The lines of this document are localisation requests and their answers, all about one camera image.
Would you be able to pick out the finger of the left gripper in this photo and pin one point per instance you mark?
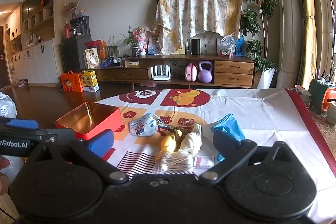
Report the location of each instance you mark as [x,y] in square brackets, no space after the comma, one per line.
[22,123]
[54,135]

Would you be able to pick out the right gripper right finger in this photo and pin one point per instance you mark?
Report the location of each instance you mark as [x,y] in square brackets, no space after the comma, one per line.
[236,154]

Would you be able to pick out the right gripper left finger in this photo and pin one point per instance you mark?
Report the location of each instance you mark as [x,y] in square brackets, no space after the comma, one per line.
[94,153]

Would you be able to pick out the blue rubber glove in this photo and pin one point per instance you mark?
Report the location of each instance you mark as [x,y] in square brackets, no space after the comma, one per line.
[229,126]

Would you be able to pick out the white gauze cloth bundle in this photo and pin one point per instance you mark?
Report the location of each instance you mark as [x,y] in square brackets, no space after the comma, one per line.
[192,142]

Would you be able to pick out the yellow duck plush keychain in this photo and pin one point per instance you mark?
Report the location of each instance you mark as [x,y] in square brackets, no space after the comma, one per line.
[172,142]

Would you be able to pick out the person's left hand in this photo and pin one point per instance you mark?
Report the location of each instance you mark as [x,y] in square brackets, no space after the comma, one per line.
[4,180]

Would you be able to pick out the red metal tin box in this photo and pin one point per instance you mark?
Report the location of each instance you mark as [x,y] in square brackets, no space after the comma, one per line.
[90,119]

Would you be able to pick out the small white sachet packet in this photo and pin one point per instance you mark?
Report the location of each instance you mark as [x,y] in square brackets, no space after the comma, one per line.
[204,162]

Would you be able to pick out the printed white red tablecloth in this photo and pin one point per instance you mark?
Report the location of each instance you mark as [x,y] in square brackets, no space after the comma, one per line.
[265,116]

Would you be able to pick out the orange gift box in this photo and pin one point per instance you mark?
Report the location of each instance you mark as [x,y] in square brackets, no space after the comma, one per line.
[71,82]

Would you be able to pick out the printed child face mask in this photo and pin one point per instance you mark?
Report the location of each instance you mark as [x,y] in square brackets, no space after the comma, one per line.
[146,125]

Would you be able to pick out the yellow carton box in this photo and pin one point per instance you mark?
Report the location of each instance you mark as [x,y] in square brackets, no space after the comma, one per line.
[89,81]

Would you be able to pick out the purple kettlebell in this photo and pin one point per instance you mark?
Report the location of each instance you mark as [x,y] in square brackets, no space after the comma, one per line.
[204,75]

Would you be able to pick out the wooden TV console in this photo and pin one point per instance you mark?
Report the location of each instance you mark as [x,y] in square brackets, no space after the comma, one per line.
[234,72]

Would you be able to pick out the beige snack box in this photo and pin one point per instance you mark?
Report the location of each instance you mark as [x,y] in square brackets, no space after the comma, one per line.
[92,58]

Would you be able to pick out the black mini fridge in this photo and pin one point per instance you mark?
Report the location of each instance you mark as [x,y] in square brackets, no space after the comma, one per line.
[73,50]

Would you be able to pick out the pink toy case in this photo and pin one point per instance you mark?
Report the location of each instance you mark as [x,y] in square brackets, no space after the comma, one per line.
[191,72]

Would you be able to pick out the white wifi router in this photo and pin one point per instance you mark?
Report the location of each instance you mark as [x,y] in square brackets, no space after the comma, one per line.
[160,72]

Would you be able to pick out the green pen holder bin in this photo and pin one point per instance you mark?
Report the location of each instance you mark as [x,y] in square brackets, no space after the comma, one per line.
[316,90]

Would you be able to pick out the small potted plant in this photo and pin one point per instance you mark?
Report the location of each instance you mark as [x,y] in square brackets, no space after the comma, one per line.
[129,40]

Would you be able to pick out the clear plastic snack bag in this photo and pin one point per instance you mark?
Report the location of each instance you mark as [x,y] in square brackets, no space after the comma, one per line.
[227,46]

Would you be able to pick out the orange plastic stool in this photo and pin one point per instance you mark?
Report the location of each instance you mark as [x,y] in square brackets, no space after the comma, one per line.
[328,97]

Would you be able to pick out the black smart speaker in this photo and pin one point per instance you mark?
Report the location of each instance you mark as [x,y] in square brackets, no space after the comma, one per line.
[195,46]

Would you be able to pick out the pink plush doll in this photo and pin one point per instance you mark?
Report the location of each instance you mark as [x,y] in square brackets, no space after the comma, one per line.
[140,36]

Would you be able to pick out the yellow curtain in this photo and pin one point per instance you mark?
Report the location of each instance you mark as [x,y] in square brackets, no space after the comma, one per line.
[310,55]

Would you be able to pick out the white standing air conditioner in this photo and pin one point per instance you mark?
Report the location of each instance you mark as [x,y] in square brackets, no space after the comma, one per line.
[291,41]

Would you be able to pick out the potted green tree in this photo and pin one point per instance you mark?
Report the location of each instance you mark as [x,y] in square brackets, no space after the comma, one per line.
[255,23]

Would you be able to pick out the floral sheet covered TV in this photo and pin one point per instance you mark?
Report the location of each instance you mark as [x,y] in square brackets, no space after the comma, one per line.
[176,21]

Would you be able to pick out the wall cabinet shelving unit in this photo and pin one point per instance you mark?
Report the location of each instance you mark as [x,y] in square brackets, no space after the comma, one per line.
[32,37]

